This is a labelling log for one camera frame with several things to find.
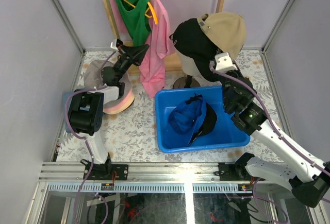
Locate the beige mannequin head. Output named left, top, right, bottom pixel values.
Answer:
left=173, top=50, right=200, bottom=89

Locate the peach bucket hat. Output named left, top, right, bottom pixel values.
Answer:
left=107, top=99, right=135, bottom=115

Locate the pink bucket hat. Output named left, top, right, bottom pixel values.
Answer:
left=103, top=90, right=135, bottom=114

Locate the blue plastic bin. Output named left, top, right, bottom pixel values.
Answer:
left=155, top=85, right=250, bottom=153

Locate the khaki hat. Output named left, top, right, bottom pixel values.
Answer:
left=197, top=11, right=246, bottom=60

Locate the black baseball cap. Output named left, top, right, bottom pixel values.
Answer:
left=170, top=18, right=226, bottom=84

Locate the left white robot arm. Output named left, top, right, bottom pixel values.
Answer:
left=64, top=39, right=149, bottom=181

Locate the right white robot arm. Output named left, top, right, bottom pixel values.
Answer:
left=218, top=70, right=329, bottom=208

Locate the pink t-shirt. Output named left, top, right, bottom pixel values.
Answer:
left=110, top=0, right=174, bottom=98

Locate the green tank top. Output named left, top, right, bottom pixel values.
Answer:
left=115, top=0, right=151, bottom=46

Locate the blue cap in bin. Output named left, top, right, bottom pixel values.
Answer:
left=164, top=94, right=218, bottom=148

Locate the folded blue cloth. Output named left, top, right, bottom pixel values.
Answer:
left=62, top=91, right=73, bottom=134

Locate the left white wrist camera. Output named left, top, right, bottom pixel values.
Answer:
left=110, top=39, right=123, bottom=51

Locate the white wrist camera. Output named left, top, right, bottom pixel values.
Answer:
left=214, top=53, right=238, bottom=73
left=110, top=39, right=123, bottom=51

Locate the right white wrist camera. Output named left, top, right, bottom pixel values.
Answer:
left=214, top=53, right=238, bottom=73

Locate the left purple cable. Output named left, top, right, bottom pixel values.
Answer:
left=64, top=50, right=118, bottom=224

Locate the aluminium rail base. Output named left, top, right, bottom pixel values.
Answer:
left=39, top=162, right=254, bottom=193

